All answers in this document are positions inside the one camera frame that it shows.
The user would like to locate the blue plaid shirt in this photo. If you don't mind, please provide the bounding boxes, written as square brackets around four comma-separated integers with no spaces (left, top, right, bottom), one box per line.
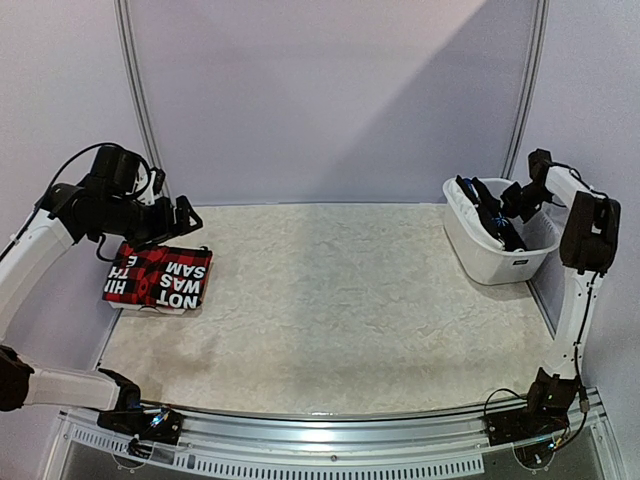
[460,178,477,204]

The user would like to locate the white towel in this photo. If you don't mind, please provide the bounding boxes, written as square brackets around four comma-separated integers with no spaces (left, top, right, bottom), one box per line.
[443,178,504,251]

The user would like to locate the black t-shirt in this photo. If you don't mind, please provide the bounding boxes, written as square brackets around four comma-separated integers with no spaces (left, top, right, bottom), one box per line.
[471,177,526,252]

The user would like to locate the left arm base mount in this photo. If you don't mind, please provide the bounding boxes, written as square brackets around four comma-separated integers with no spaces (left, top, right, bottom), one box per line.
[97,406,185,446]

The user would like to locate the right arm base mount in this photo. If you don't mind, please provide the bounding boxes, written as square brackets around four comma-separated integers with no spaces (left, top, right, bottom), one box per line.
[482,406,587,451]

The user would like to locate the white laundry basket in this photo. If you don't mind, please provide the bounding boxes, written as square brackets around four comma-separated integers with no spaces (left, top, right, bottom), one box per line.
[444,202,561,286]

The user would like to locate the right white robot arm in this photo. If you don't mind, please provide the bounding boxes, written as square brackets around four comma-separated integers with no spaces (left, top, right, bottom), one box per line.
[501,149,621,436]

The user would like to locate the wall metal profile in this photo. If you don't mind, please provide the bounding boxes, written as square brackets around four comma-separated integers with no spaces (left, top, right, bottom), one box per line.
[500,0,549,178]
[113,0,162,174]

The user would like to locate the red plaid folded shirt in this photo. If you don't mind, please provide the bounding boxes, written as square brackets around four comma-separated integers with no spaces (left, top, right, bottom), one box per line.
[102,242,214,315]

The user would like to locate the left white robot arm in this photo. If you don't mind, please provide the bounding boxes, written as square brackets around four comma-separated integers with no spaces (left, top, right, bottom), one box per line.
[1,142,203,434]

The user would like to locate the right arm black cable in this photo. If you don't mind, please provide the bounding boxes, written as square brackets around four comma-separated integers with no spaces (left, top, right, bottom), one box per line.
[547,161,608,401]

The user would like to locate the aluminium front rail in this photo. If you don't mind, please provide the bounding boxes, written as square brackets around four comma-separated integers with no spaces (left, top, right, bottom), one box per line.
[62,389,606,461]

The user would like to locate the perforated metal front panel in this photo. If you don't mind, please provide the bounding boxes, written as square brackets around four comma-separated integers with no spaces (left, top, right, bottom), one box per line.
[47,425,486,479]

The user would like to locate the right wall metal profile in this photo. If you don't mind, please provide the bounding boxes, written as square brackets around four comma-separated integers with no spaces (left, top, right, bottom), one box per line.
[500,0,549,178]

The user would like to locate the left wall metal profile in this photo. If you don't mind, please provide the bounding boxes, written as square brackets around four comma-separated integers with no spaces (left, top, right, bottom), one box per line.
[113,0,162,174]

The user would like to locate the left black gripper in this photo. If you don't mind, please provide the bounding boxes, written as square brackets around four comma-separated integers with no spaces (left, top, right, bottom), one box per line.
[92,193,204,252]

